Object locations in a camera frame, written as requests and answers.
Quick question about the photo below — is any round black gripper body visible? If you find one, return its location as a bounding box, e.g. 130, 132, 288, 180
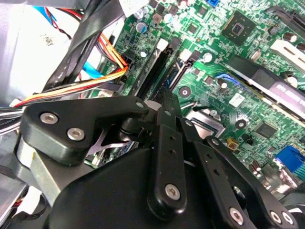
46, 145, 225, 229

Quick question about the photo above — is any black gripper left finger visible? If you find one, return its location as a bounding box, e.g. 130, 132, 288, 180
20, 87, 189, 216

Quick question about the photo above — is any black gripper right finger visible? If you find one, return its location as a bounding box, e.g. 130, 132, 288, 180
177, 116, 300, 229

